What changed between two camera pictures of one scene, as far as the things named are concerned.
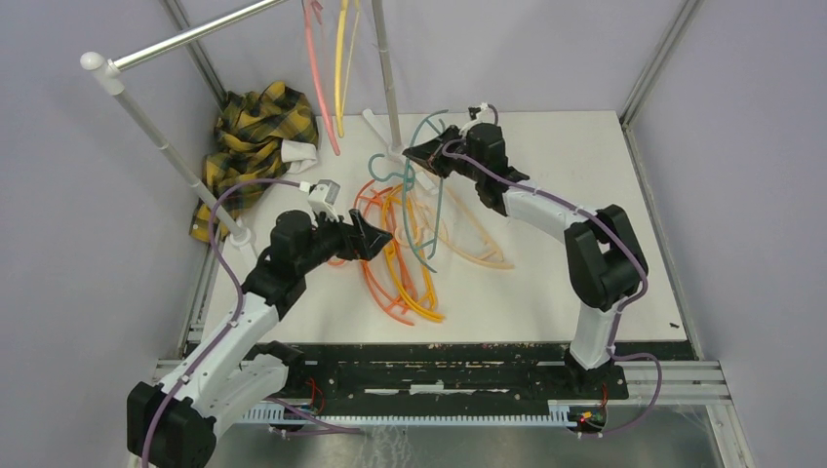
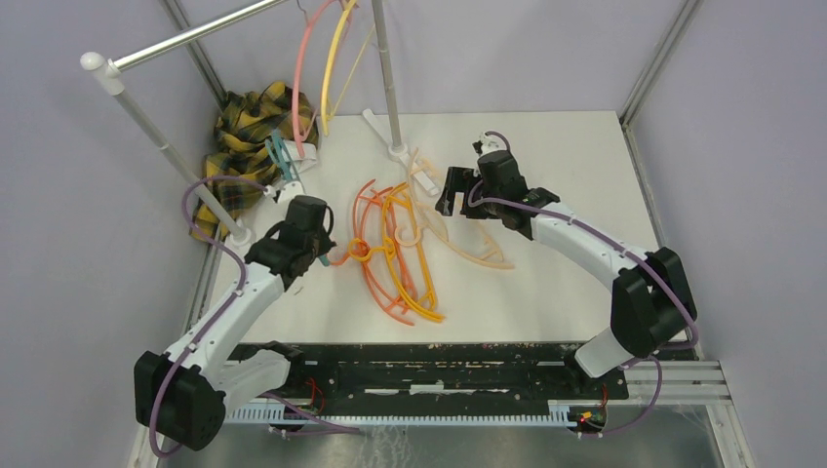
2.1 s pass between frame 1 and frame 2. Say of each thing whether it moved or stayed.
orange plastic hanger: stayed
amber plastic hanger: stayed
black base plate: stayed
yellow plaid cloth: stayed
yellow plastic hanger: moved
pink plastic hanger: moved
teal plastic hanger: moved
